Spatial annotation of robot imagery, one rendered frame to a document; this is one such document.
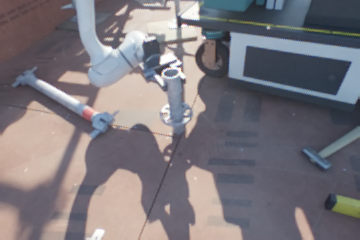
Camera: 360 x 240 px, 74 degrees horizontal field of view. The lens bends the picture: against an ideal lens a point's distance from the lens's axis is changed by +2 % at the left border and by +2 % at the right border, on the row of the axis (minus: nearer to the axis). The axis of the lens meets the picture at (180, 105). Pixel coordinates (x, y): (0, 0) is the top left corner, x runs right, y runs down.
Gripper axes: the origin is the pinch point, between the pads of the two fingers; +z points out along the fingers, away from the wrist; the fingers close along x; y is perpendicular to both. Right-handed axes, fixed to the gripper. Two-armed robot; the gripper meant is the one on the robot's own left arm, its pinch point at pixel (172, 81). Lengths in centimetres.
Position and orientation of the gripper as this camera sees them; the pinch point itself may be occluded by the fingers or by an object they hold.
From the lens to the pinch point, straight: 78.3
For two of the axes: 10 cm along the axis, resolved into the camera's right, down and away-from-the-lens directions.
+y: 0.8, 7.4, 6.6
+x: -8.8, 3.7, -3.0
